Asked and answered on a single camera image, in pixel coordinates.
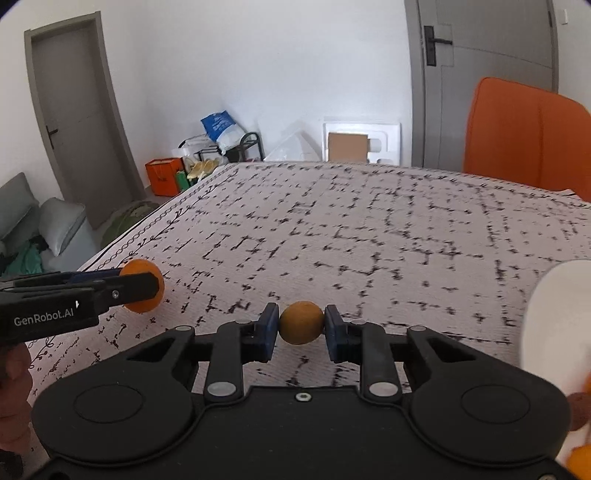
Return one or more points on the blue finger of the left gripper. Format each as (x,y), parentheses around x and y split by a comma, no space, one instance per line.
(90,276)

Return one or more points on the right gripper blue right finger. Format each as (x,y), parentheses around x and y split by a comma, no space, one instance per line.
(366,345)

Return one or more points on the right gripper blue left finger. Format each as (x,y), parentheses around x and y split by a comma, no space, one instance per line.
(235,344)

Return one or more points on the large orange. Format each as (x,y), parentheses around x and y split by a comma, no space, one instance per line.
(579,462)
(143,285)

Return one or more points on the brown kiwi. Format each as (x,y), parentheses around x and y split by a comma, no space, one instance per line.
(301,323)

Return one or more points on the peeled pomelo piece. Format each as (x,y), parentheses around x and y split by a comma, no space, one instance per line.
(580,407)

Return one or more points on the large orange top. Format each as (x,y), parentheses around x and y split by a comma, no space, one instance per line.
(579,462)

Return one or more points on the person left hand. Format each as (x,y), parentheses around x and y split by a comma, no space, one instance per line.
(16,385)

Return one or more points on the grey sofa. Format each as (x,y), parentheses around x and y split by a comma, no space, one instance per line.
(41,237)

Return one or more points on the white black patterned tablecloth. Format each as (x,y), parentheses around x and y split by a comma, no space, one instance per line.
(394,246)

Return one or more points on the orange box on floor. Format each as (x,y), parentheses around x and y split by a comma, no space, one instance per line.
(161,174)

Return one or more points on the black metal rack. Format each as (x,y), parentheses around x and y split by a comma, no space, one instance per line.
(201,148)

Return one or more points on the white plate with Sweet print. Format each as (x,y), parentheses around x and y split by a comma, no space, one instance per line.
(555,342)

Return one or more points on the grey door on left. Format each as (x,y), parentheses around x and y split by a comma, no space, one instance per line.
(78,116)

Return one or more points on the white foam packaging with cardboard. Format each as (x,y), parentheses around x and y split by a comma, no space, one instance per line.
(363,143)

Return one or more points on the blue white bag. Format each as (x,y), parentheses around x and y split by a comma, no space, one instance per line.
(222,129)

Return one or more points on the white plastic bag on floor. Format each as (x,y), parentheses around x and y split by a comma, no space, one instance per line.
(295,146)

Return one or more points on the orange chair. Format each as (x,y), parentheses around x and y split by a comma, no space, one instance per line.
(529,136)

